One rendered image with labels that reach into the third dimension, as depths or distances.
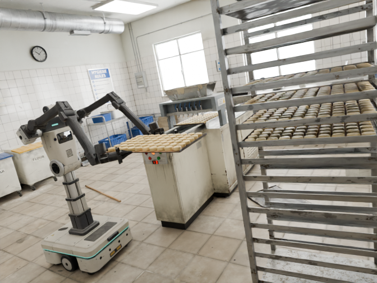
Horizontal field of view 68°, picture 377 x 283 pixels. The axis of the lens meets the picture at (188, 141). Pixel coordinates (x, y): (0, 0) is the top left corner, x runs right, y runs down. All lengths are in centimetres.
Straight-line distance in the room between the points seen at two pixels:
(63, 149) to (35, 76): 404
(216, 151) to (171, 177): 71
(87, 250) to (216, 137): 163
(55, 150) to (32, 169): 305
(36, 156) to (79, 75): 233
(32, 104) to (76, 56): 154
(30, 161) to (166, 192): 328
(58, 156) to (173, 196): 106
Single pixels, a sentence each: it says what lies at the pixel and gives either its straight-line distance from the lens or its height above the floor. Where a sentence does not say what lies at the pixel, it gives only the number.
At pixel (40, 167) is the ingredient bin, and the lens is 559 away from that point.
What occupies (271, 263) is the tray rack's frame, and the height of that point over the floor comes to 15.
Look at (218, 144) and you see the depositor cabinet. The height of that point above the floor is 66.
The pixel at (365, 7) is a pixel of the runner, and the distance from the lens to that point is 173.
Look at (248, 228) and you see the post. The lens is 158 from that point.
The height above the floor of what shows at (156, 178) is 54.
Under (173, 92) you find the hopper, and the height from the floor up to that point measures 128.
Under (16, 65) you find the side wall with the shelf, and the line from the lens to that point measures 633.
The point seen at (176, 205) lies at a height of 27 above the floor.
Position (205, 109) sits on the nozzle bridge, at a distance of 309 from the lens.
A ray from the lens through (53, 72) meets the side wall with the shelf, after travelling 666.
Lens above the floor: 143
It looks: 13 degrees down
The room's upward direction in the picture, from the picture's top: 11 degrees counter-clockwise
